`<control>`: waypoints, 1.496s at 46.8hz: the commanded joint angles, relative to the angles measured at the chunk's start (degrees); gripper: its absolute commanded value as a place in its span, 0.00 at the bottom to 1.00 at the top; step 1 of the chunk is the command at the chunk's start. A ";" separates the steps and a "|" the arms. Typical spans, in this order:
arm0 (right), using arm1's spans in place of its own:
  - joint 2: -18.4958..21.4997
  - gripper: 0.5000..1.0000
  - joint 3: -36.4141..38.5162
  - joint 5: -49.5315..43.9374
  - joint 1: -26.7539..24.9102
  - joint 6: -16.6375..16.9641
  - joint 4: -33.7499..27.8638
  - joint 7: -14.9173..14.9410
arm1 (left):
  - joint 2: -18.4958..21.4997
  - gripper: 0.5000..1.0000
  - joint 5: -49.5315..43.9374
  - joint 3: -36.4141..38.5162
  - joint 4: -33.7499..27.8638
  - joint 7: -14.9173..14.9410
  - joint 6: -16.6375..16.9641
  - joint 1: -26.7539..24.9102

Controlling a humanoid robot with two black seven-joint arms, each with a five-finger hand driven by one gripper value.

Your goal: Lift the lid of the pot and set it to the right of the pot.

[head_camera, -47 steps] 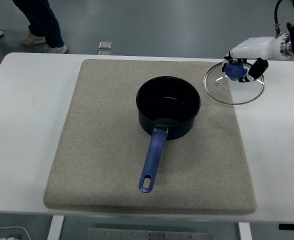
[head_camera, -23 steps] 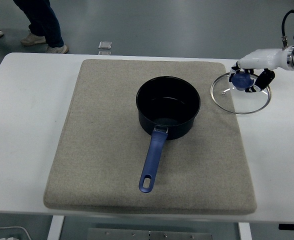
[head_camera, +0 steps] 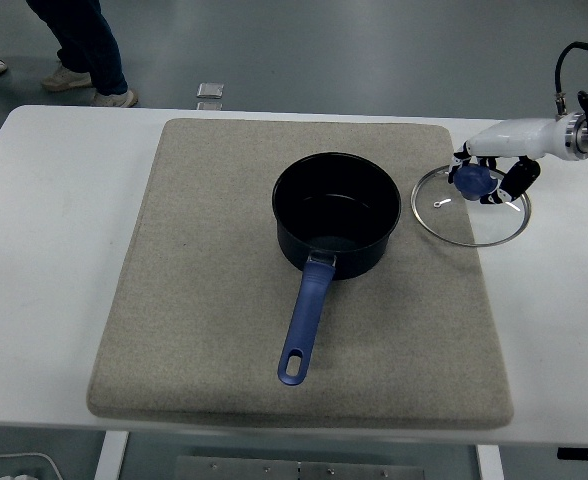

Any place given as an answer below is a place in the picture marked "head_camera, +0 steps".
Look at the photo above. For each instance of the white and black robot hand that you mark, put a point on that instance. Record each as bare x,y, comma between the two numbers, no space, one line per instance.
519,137

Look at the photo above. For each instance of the glass pot lid blue knob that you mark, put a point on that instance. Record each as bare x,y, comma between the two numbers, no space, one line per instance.
471,181

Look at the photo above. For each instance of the small silver floor plate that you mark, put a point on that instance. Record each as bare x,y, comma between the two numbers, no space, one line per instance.
209,106
210,90

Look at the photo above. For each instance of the black bar under table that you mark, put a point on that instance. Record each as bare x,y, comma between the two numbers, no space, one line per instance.
586,454

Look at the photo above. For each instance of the white table leg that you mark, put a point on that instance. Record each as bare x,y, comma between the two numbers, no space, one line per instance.
490,465
110,457

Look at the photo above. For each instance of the beige fabric mat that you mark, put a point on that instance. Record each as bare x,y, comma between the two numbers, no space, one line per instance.
199,300

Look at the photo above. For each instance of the grey metal plate with screws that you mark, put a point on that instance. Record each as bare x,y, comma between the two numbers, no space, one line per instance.
254,470

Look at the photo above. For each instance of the white rounded tray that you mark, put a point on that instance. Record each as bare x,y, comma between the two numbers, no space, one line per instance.
49,462

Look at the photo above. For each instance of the white crumpled object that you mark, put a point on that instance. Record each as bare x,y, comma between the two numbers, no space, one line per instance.
16,476

